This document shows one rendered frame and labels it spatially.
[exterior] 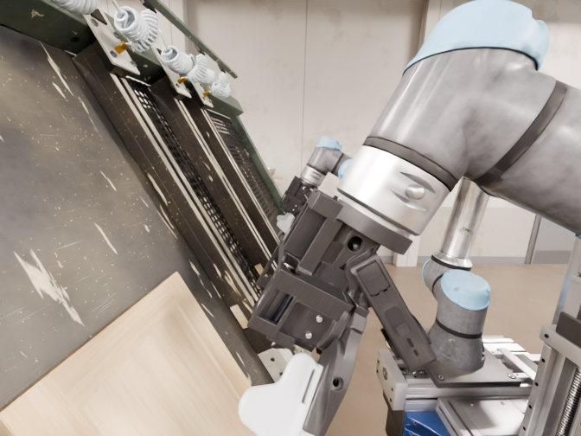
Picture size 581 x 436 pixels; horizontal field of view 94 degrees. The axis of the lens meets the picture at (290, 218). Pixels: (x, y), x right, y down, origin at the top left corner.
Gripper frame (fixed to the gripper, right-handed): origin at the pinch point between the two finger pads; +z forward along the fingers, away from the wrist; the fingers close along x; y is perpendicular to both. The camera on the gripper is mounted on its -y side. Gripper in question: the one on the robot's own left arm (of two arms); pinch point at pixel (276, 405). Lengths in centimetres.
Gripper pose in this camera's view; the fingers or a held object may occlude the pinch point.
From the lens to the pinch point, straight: 31.5
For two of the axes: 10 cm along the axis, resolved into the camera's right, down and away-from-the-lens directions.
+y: -8.7, -4.7, -1.3
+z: -4.9, 8.5, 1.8
